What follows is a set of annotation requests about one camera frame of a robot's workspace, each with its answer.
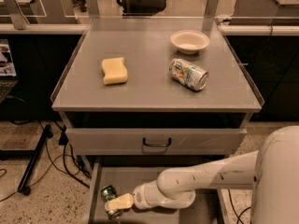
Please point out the green soda can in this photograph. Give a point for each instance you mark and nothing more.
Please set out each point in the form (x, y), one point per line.
(109, 193)

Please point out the open middle drawer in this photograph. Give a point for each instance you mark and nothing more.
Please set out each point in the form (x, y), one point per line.
(208, 207)

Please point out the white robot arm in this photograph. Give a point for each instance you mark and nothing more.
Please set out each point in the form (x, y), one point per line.
(271, 173)

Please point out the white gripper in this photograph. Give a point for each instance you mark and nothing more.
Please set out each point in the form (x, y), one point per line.
(140, 197)

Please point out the grey desk right background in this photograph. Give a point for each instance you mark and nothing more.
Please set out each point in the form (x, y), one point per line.
(266, 12)

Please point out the grey desk left background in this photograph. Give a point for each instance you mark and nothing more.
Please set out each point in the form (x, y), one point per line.
(38, 11)

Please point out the white bowl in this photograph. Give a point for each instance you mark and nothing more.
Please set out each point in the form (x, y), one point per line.
(189, 41)

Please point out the yellow sponge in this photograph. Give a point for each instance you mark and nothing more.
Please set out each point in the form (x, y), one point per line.
(114, 71)

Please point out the black stand leg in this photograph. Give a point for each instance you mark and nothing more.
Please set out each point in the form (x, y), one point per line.
(23, 186)

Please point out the grey desk background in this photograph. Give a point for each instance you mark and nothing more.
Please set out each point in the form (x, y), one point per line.
(38, 11)
(266, 12)

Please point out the black drawer handle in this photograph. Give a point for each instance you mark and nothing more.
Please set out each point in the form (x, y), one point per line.
(147, 143)

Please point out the grey drawer cabinet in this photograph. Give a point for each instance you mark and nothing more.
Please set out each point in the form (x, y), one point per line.
(150, 98)

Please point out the upper grey drawer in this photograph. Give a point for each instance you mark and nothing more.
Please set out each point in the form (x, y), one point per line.
(96, 141)

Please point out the white and green can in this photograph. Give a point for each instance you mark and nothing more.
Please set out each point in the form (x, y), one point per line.
(188, 74)

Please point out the laptop computer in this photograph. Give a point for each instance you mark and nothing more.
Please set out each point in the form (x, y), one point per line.
(8, 74)

